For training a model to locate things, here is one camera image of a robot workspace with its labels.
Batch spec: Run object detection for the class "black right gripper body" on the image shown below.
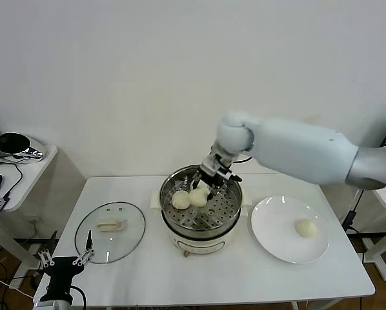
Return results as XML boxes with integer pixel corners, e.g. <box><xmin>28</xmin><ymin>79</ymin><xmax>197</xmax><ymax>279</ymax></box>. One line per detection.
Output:
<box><xmin>198</xmin><ymin>170</ymin><xmax>226</xmax><ymax>191</ymax></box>

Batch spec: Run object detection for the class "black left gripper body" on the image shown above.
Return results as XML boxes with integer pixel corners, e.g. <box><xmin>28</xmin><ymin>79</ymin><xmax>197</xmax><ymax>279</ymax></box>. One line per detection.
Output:
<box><xmin>39</xmin><ymin>256</ymin><xmax>84</xmax><ymax>303</ymax></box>

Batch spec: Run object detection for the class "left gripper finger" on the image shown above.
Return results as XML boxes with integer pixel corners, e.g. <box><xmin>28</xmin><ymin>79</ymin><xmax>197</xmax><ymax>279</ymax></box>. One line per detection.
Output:
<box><xmin>72</xmin><ymin>229</ymin><xmax>96</xmax><ymax>265</ymax></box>
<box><xmin>37</xmin><ymin>231</ymin><xmax>58</xmax><ymax>267</ymax></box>

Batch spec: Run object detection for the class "white steamed baozi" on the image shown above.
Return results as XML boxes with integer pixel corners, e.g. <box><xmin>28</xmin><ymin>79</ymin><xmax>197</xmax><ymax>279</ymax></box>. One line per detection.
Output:
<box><xmin>171</xmin><ymin>190</ymin><xmax>190</xmax><ymax>210</ymax></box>
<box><xmin>294</xmin><ymin>218</ymin><xmax>318</xmax><ymax>239</ymax></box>
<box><xmin>188</xmin><ymin>186</ymin><xmax>209</xmax><ymax>208</ymax></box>

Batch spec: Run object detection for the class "glass pot lid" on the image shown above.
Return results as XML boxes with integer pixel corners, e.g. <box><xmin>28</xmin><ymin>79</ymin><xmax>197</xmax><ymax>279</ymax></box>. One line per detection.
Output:
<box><xmin>74</xmin><ymin>202</ymin><xmax>147</xmax><ymax>265</ymax></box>

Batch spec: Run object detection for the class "perforated steel steamer basket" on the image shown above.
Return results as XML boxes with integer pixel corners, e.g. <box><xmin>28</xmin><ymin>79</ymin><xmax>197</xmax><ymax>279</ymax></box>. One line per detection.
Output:
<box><xmin>159</xmin><ymin>165</ymin><xmax>243</xmax><ymax>231</ymax></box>

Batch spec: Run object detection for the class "cream electric cooker pot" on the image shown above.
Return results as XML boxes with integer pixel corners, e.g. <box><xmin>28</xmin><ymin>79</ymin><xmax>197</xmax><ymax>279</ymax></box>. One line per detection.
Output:
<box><xmin>149</xmin><ymin>189</ymin><xmax>251</xmax><ymax>259</ymax></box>

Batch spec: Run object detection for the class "white round plate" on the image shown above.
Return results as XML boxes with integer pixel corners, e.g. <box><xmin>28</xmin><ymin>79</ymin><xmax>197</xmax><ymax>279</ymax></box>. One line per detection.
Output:
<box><xmin>250</xmin><ymin>196</ymin><xmax>329</xmax><ymax>265</ymax></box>

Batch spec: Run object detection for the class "white side table with devices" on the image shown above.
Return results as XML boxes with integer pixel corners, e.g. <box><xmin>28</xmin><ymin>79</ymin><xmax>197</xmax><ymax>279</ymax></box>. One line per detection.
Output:
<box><xmin>0</xmin><ymin>145</ymin><xmax>58</xmax><ymax>285</ymax></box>

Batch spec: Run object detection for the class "chrome and black device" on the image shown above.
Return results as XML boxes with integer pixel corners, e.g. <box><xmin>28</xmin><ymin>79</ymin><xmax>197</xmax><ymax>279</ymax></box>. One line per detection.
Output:
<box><xmin>0</xmin><ymin>132</ymin><xmax>48</xmax><ymax>161</ymax></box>

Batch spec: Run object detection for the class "white side table with laptop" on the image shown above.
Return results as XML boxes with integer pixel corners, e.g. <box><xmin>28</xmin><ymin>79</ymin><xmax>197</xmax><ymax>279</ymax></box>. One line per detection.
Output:
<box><xmin>354</xmin><ymin>187</ymin><xmax>386</xmax><ymax>282</ymax></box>

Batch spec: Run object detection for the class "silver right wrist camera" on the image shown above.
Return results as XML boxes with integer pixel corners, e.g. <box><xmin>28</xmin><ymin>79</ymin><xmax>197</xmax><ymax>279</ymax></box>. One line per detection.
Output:
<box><xmin>201</xmin><ymin>154</ymin><xmax>231</xmax><ymax>177</ymax></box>

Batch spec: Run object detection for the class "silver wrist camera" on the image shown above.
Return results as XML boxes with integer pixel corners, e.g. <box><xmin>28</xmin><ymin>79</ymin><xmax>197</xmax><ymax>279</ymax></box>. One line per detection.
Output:
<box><xmin>34</xmin><ymin>300</ymin><xmax>58</xmax><ymax>310</ymax></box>
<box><xmin>201</xmin><ymin>154</ymin><xmax>231</xmax><ymax>177</ymax></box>

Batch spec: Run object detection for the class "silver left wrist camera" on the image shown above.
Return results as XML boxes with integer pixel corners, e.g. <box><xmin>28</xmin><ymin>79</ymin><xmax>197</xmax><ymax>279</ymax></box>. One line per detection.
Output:
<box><xmin>34</xmin><ymin>300</ymin><xmax>58</xmax><ymax>310</ymax></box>

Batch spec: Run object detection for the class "thin black cable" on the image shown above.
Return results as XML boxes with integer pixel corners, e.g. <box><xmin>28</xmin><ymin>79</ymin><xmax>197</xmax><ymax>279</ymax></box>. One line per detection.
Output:
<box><xmin>0</xmin><ymin>160</ymin><xmax>23</xmax><ymax>201</ymax></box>

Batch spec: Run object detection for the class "black cable with adapter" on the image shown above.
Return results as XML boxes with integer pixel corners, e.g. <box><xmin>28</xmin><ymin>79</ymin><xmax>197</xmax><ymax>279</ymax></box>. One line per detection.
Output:
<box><xmin>340</xmin><ymin>189</ymin><xmax>367</xmax><ymax>233</ymax></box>

